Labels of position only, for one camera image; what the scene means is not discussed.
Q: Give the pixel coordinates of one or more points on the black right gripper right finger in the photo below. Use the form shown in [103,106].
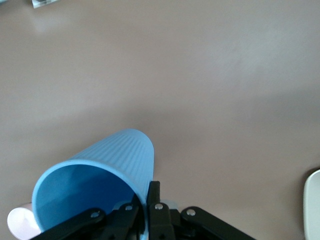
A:
[165,222]

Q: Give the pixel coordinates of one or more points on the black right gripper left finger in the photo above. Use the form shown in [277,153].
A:
[117,220]

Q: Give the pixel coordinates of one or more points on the blue ribbed cup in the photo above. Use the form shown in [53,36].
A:
[105,175]

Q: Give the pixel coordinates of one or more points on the pink bowl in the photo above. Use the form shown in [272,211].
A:
[21,221]

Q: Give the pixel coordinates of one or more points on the cream white toaster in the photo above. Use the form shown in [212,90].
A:
[312,205]

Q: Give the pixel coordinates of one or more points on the metal table edge bracket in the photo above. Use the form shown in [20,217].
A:
[43,2]

